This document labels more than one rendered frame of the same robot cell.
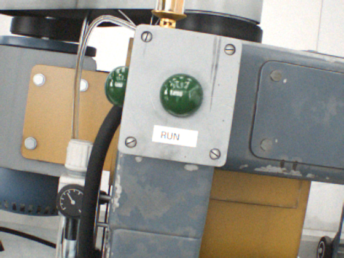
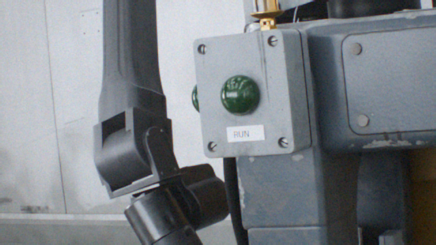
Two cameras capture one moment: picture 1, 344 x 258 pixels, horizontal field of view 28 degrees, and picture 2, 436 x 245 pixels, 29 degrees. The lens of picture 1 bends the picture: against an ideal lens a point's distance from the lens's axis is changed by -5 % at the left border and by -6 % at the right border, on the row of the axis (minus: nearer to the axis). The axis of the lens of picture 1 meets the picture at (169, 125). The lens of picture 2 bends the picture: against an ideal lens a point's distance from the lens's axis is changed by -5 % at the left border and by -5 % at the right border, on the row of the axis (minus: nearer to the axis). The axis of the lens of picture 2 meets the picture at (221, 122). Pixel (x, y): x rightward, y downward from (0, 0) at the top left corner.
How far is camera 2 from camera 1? 0.35 m
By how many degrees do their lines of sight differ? 33
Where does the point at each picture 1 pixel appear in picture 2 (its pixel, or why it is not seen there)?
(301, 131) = (395, 99)
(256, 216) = not seen: outside the picture
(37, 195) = not seen: hidden behind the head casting
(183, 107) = (236, 106)
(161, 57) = (219, 64)
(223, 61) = (269, 54)
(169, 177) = (281, 170)
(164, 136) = (237, 135)
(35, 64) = not seen: hidden behind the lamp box
